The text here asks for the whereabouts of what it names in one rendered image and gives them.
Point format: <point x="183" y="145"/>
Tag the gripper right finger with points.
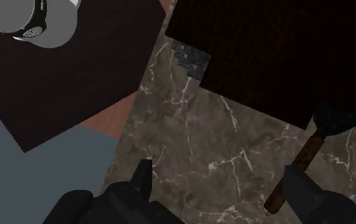
<point x="308" y="198"/>

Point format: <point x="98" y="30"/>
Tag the large dark brown flat panel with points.
<point x="274" y="52"/>

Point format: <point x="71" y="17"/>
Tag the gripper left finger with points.
<point x="142" y="180"/>

